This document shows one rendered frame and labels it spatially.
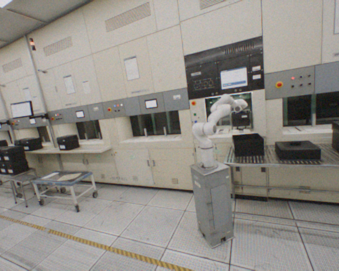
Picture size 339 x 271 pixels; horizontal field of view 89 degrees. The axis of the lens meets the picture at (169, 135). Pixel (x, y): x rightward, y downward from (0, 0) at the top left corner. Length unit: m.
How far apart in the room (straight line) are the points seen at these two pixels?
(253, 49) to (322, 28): 0.59
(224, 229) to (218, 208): 0.25
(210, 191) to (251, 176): 0.94
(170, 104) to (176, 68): 0.47
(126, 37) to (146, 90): 0.78
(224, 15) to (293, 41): 0.77
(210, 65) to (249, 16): 0.60
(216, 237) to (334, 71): 1.95
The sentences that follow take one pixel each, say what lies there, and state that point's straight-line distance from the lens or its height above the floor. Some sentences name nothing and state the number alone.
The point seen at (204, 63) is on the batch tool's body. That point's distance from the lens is 2.32.
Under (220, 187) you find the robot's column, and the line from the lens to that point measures 1.70.
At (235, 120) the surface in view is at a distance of 2.51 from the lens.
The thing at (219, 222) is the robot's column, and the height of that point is 0.24.
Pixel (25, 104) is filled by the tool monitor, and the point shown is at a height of 1.72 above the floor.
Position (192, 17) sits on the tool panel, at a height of 2.35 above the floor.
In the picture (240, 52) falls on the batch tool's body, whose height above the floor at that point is 1.83.
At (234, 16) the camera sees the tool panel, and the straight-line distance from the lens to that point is 2.37.
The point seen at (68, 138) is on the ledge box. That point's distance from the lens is 3.62.
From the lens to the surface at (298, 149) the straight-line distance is 1.84.
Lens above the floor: 1.41
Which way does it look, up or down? 11 degrees down
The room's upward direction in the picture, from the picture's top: 8 degrees counter-clockwise
